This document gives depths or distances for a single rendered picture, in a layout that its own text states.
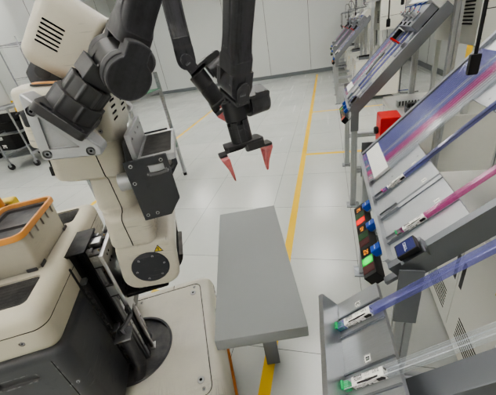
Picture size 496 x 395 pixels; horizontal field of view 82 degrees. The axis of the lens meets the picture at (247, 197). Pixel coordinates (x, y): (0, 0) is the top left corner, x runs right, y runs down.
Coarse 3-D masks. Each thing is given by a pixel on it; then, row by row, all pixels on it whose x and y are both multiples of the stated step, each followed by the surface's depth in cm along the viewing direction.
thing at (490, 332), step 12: (492, 324) 35; (468, 336) 36; (480, 336) 35; (492, 336) 35; (432, 348) 39; (444, 348) 38; (456, 348) 37; (468, 348) 36; (396, 360) 42; (408, 360) 41; (420, 360) 39; (432, 360) 39; (384, 372) 42; (396, 372) 41; (348, 384) 46
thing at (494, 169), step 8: (480, 176) 62; (488, 176) 61; (472, 184) 62; (456, 192) 65; (464, 192) 63; (448, 200) 65; (432, 208) 68; (440, 208) 67; (424, 216) 68; (408, 224) 71; (416, 224) 70; (400, 232) 72
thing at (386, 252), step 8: (360, 160) 118; (368, 184) 99; (368, 192) 96; (376, 208) 87; (376, 216) 83; (376, 224) 81; (384, 232) 78; (384, 240) 74; (384, 248) 72; (384, 256) 70; (392, 256) 70
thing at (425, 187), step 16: (400, 160) 96; (416, 160) 88; (384, 176) 98; (416, 176) 83; (432, 176) 77; (384, 192) 90; (400, 192) 84; (416, 192) 78; (432, 192) 73; (448, 192) 68; (384, 208) 86; (400, 208) 80; (416, 208) 74; (448, 208) 65; (464, 208) 61; (384, 224) 81; (400, 224) 76; (432, 224) 66; (448, 224) 62; (400, 240) 72
